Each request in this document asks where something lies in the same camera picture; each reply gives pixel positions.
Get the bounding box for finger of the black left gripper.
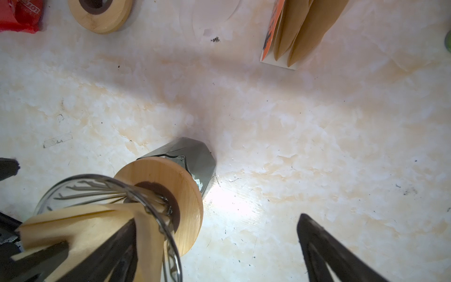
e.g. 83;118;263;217
0;157;21;181

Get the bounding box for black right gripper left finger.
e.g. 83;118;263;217
59;219;137;282

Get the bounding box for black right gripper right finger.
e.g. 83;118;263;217
297;213;386;282

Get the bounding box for clear ribbed glass dripper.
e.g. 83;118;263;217
34;174;183;282

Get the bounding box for wooden dripper collar ring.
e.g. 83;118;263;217
113;156;205;257

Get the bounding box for small wooden ring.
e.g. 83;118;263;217
67;0;134;35

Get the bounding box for green glass dripper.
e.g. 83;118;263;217
444;31;451;53

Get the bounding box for orange coffee filter box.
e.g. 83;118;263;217
260;1;299;71

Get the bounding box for red gummy candy bag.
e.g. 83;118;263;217
0;0;44;34

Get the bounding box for white translucent plastic mug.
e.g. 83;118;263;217
176;0;240;42

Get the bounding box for smoked glass carafe wooden handle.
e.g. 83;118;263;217
139;137;216;198

